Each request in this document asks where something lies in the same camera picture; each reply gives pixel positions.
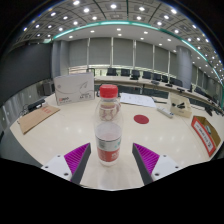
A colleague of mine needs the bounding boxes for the black handheld device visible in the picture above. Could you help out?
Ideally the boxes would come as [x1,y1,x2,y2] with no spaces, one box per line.
[203,105,214,117]

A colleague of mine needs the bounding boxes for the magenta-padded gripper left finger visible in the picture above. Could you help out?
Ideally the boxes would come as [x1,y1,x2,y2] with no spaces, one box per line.
[40,142,92,186]

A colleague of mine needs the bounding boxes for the beige desk organizer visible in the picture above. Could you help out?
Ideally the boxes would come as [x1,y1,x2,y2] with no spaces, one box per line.
[168,93,193,118]

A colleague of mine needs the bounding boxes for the open cardboard box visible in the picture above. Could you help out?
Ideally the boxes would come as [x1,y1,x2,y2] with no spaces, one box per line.
[190,115,222,158]

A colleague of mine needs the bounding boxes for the brown cardboard sheet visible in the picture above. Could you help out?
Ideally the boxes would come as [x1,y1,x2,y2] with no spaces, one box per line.
[16,104,61,135]

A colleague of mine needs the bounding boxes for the small black device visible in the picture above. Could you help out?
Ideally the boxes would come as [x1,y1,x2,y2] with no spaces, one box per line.
[27,98,46,112]

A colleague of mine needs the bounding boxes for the white copy paper box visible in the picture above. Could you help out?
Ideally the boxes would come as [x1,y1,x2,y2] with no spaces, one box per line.
[53,72,96,106]

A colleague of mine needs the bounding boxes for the flat round red coaster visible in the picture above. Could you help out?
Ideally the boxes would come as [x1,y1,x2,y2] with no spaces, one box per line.
[133,114,150,125]

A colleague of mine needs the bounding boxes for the ceiling lights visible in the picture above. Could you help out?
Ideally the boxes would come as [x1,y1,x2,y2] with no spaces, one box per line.
[19,0,224,81]

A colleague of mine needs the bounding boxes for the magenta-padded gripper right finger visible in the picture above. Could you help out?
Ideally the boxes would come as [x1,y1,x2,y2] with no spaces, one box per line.
[132,142,184,186]

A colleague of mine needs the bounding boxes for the clear red-capped water bottle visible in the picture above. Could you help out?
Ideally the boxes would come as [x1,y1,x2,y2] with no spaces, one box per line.
[93,84,124,167]

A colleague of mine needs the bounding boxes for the black binder clips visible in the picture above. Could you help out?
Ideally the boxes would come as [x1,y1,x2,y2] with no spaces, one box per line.
[171,102,186,110]

